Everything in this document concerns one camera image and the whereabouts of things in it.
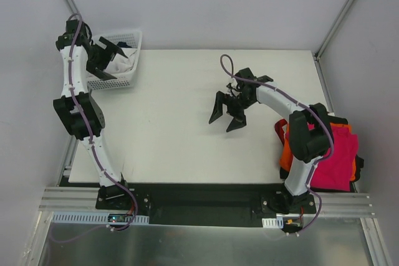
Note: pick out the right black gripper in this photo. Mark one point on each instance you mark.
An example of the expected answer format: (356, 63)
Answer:
(232, 104)

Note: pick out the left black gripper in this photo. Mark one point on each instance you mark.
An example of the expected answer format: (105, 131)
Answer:
(97, 57)

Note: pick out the white t shirt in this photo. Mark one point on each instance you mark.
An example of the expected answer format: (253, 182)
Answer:
(121, 64)

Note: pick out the white plastic laundry basket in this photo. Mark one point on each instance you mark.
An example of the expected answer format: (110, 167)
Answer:
(130, 36)

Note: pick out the red t shirt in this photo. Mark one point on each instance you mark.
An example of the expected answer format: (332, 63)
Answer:
(280, 128)

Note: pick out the black t shirt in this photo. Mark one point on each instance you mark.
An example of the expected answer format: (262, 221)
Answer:
(360, 163)

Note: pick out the magenta t shirt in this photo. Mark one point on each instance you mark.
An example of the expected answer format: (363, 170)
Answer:
(336, 172)

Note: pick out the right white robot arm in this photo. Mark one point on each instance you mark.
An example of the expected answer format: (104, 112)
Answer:
(310, 134)

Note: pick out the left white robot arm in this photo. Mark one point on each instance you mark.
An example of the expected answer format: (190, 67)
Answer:
(79, 113)

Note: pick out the navy t shirt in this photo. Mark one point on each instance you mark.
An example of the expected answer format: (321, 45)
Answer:
(124, 45)

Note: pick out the right white cable duct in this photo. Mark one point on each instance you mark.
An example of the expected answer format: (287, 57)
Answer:
(273, 223)

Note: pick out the white cable duct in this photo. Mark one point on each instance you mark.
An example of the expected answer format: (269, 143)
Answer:
(100, 218)
(273, 223)

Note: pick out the aluminium rail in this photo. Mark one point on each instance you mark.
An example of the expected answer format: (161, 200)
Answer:
(346, 205)

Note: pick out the left white cable duct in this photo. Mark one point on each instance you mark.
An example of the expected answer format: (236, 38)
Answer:
(100, 218)

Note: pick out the right aluminium frame post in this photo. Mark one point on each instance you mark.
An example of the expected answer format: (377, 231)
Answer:
(344, 11)

